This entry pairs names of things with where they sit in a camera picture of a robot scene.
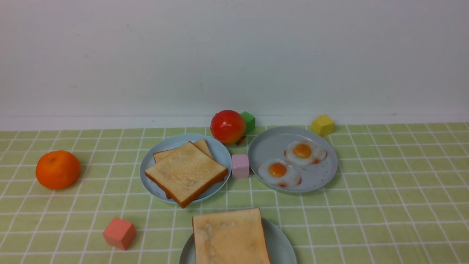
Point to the orange mandarin fruit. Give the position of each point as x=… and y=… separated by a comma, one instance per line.
x=58, y=170

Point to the front lower fried egg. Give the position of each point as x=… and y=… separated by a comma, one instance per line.
x=279, y=173

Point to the red tomato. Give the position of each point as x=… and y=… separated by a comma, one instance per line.
x=228, y=127

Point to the blue plate with toast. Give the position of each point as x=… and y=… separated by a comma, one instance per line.
x=219, y=151

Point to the salmon red cube block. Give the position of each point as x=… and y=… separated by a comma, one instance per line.
x=120, y=233

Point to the green checkered tablecloth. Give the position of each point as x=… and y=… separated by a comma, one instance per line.
x=400, y=195

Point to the right rear fried egg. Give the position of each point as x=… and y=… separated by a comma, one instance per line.
x=303, y=153

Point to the fried egg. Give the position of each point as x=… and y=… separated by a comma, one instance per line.
x=303, y=153
x=279, y=173

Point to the yellow cube block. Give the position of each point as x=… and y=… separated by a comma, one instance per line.
x=323, y=125

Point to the empty light blue plate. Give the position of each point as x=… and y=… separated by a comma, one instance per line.
x=279, y=247

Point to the toast slice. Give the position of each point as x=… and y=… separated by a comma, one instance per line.
x=232, y=237
x=185, y=173
x=200, y=144

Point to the pink cube block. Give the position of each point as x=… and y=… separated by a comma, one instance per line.
x=240, y=166

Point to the green cube block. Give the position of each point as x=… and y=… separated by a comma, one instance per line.
x=250, y=122

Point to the blue plate with eggs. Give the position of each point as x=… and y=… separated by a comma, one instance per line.
x=271, y=144

